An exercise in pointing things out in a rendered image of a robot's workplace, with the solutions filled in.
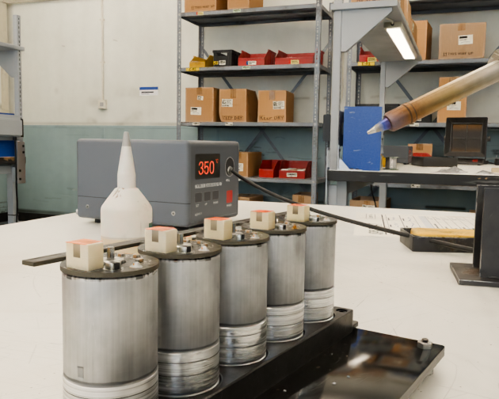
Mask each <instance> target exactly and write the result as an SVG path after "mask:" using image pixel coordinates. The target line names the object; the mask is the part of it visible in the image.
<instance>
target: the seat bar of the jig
mask: <svg viewBox="0 0 499 399"><path fill-rule="evenodd" d="M352 322H353V310H352V309H347V308H343V307H338V306H334V307H333V319H332V320H329V321H324V322H318V323H303V337H301V338H299V339H297V340H292V341H287V342H266V358H265V359H264V360H262V361H260V362H259V363H255V364H251V365H247V366H241V367H222V366H219V385H218V386H217V387H216V388H215V389H213V390H211V391H209V392H207V393H203V394H201V395H197V396H193V397H158V399H255V398H256V397H258V396H260V395H261V394H263V393H264V392H265V391H266V390H268V389H270V388H271V387H273V386H274V385H275V384H277V383H278V382H280V381H281V380H283V379H284V378H286V377H287V376H288V375H290V374H292V373H293V372H295V371H296V370H298V369H299V368H300V367H302V366H303V365H305V364H306V363H308V362H309V361H311V360H312V359H313V358H315V357H316V356H318V355H320V354H321V353H323V352H324V351H325V350H326V349H328V348H330V347H331V346H333V345H334V344H336V343H337V342H338V341H339V340H341V339H343V338H344V337H346V336H347V335H348V334H350V333H351V332H352Z"/></svg>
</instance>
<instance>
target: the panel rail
mask: <svg viewBox="0 0 499 399"><path fill-rule="evenodd" d="M286 214H287V212H286V211H284V212H280V213H275V215H276V216H277V219H278V217H280V216H285V215H286ZM248 222H250V218H246V219H241V220H237V221H232V223H235V224H236V226H242V224H245V223H248ZM200 232H204V226H202V227H198V228H194V229H189V230H181V231H178V232H177V234H184V237H187V236H191V235H196V234H198V233H200ZM144 243H145V238H144V237H143V238H138V239H134V240H129V241H122V242H117V243H112V244H107V245H103V251H104V253H107V249H106V248H107V247H108V246H113V247H114V248H115V251H117V250H121V249H127V248H131V247H136V246H139V245H141V244H144ZM66 259H67V252H65V253H56V254H52V255H47V256H40V257H35V258H31V259H26V260H22V264H23V265H28V266H32V267H37V266H41V265H46V264H53V263H57V262H61V261H64V260H66Z"/></svg>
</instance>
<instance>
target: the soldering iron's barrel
mask: <svg viewBox="0 0 499 399"><path fill-rule="evenodd" d="M496 82H499V49H497V50H495V51H494V52H493V54H492V55H491V57H490V59H489V61H488V62H487V65H485V66H483V67H481V68H479V69H477V70H474V71H472V72H470V73H469V74H466V75H464V76H462V77H460V78H457V79H456V80H454V81H452V82H449V83H448V84H446V85H442V86H441V87H439V88H437V89H434V90H433V91H431V92H429V93H426V94H424V95H422V96H420V97H418V98H416V99H414V100H412V101H409V102H406V103H404V104H401V105H400V106H399V107H397V108H394V109H392V110H390V111H389V112H386V113H385V115H384V117H383V118H385V117H386V118H387V119H388V120H389V121H390V125H391V129H389V131H397V130H398V129H400V128H402V127H405V126H407V125H409V124H413V123H415V122H416V121H417V120H419V119H421V118H423V117H425V116H428V115H430V114H432V113H434V112H436V111H438V110H440V109H442V108H444V107H446V106H448V105H451V104H453V103H455V102H456V101H459V100H461V99H463V98H464V97H467V96H469V95H471V94H473V93H476V92H478V91H479V90H481V89H484V88H486V87H487V86H490V85H492V84H493V83H496Z"/></svg>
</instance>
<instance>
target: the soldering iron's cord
mask: <svg viewBox="0 0 499 399"><path fill-rule="evenodd" d="M230 172H231V173H233V174H234V175H235V176H236V177H238V178H240V179H241V180H243V181H245V182H246V183H247V184H250V185H251V186H253V187H255V188H257V189H259V190H261V191H262V192H265V193H267V194H269V195H271V196H273V197H275V198H277V199H279V200H283V201H284V202H287V203H290V204H294V203H296V204H301V203H297V202H295V201H293V200H290V199H287V198H285V197H283V196H280V195H277V194H276V193H274V192H270V191H269V190H267V189H265V188H262V187H261V186H259V185H257V184H255V183H253V182H252V181H250V180H248V179H246V178H245V177H243V176H242V175H240V174H239V173H237V172H236V171H234V170H233V169H232V170H231V171H230ZM310 211H312V212H314V213H317V214H320V215H324V216H327V217H331V218H336V219H337V220H341V221H343V222H349V223H352V224H355V225H358V226H363V227H367V228H370V229H373V230H379V231H382V232H386V233H389V234H395V235H398V236H402V237H405V238H409V234H408V233H405V232H401V231H397V230H392V229H388V228H385V227H381V226H376V225H372V224H369V223H366V222H360V221H356V220H353V219H350V218H345V217H342V216H339V215H334V214H331V213H328V212H325V211H321V210H318V209H315V208H313V207H310ZM429 242H430V243H432V244H436V245H442V246H446V247H449V248H453V249H460V250H463V251H467V252H471V253H472V252H473V249H474V248H472V247H469V246H465V245H458V244H454V243H450V242H446V241H440V240H436V239H430V240H429Z"/></svg>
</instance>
